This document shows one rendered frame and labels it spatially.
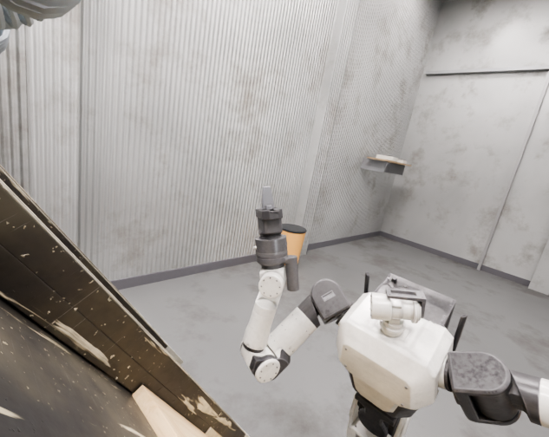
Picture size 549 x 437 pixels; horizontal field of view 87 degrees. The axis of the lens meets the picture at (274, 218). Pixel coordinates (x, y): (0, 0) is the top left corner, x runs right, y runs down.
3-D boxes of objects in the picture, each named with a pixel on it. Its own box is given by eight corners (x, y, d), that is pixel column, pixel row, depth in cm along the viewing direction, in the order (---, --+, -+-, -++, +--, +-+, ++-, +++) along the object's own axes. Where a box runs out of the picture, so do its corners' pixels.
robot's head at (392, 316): (369, 310, 79) (371, 286, 75) (408, 315, 77) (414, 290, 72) (369, 330, 74) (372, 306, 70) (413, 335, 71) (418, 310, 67)
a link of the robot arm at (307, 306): (299, 309, 100) (326, 283, 103) (317, 330, 96) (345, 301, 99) (295, 304, 90) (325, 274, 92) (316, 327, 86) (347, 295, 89)
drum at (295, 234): (284, 260, 478) (291, 222, 463) (303, 270, 451) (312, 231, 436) (266, 264, 448) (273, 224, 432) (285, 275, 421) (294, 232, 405)
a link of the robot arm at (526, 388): (545, 440, 60) (468, 410, 70) (547, 397, 65) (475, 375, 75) (538, 413, 55) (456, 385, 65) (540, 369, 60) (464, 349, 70)
